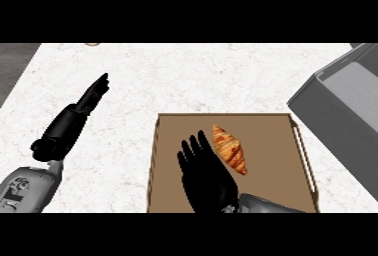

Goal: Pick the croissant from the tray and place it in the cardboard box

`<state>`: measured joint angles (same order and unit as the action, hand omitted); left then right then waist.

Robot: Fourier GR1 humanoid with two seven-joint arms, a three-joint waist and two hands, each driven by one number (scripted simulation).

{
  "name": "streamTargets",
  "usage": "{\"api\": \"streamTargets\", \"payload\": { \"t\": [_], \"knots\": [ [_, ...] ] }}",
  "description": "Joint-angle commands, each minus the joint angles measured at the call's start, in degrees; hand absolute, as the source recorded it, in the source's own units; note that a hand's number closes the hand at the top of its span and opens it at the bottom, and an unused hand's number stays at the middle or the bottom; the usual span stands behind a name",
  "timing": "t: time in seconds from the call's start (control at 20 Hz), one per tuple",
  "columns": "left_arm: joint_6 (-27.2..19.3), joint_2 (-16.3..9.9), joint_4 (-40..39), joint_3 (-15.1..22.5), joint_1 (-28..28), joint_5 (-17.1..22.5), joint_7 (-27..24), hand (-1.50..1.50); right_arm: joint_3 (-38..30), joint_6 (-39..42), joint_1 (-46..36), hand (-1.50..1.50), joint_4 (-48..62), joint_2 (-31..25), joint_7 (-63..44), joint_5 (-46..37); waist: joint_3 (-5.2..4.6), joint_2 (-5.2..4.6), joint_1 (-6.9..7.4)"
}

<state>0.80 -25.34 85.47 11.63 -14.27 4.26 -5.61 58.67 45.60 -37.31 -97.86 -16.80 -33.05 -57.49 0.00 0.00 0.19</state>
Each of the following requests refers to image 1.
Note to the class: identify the golden brown croissant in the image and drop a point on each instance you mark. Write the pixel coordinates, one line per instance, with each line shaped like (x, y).
(231, 150)

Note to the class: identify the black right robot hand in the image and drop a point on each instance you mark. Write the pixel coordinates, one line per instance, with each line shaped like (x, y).
(209, 176)

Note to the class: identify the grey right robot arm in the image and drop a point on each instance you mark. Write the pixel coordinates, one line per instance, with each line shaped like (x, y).
(264, 204)

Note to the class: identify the brown wooden tray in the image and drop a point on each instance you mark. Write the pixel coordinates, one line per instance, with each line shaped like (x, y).
(268, 160)

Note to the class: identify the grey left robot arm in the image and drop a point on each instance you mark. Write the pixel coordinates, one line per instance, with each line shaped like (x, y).
(27, 190)

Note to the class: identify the small tan round object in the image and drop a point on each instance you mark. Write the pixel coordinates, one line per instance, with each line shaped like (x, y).
(92, 44)

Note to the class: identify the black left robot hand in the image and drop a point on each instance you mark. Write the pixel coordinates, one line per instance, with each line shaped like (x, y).
(64, 130)

